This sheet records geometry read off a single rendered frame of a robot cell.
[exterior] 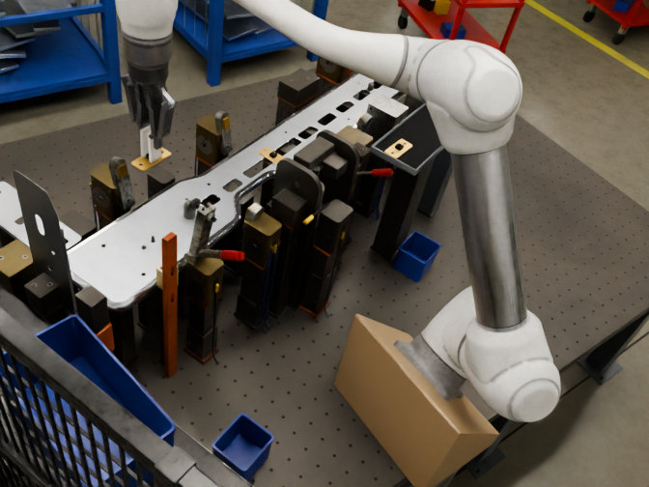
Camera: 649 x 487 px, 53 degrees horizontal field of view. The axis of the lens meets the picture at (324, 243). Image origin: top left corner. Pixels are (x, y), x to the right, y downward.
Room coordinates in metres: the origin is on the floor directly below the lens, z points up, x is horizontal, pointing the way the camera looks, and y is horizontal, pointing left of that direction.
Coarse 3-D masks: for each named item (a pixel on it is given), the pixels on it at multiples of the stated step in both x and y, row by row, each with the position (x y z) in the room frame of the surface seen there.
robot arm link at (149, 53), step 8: (128, 40) 1.01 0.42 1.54; (136, 40) 1.01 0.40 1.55; (160, 40) 1.02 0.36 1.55; (168, 40) 1.04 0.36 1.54; (128, 48) 1.01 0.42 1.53; (136, 48) 1.01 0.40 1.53; (144, 48) 1.01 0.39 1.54; (152, 48) 1.01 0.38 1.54; (160, 48) 1.02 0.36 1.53; (168, 48) 1.04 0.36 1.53; (128, 56) 1.01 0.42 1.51; (136, 56) 1.01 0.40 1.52; (144, 56) 1.01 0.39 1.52; (152, 56) 1.01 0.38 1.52; (160, 56) 1.02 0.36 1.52; (168, 56) 1.04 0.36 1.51; (136, 64) 1.01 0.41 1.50; (144, 64) 1.01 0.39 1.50; (152, 64) 1.01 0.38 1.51; (160, 64) 1.02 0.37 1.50
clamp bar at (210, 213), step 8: (192, 200) 0.99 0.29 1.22; (200, 200) 1.00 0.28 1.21; (192, 208) 0.98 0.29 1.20; (200, 208) 0.98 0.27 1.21; (208, 208) 0.98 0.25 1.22; (200, 216) 0.96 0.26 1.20; (208, 216) 0.97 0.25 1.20; (200, 224) 0.96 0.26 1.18; (208, 224) 0.98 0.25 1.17; (200, 232) 0.96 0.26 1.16; (208, 232) 0.99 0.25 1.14; (192, 240) 0.97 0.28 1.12; (200, 240) 0.97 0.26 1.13; (208, 240) 0.99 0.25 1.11; (192, 248) 0.97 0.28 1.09; (200, 248) 0.98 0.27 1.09
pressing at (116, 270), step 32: (352, 96) 1.88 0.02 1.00; (288, 128) 1.62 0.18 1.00; (320, 128) 1.66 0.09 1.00; (224, 160) 1.41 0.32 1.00; (256, 160) 1.43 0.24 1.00; (160, 192) 1.22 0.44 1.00; (192, 192) 1.25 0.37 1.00; (224, 192) 1.27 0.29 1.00; (128, 224) 1.08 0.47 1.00; (160, 224) 1.11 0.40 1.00; (192, 224) 1.13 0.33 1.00; (224, 224) 1.16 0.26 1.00; (96, 256) 0.96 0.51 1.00; (128, 256) 0.99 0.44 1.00; (160, 256) 1.01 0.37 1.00; (128, 288) 0.90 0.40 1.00
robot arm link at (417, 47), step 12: (408, 36) 1.18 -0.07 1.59; (408, 48) 1.14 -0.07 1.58; (420, 48) 1.14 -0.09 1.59; (432, 48) 1.11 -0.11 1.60; (408, 60) 1.12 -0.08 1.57; (420, 60) 1.11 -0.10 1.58; (408, 72) 1.11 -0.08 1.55; (396, 84) 1.11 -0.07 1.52; (408, 84) 1.11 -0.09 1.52; (420, 96) 1.08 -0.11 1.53
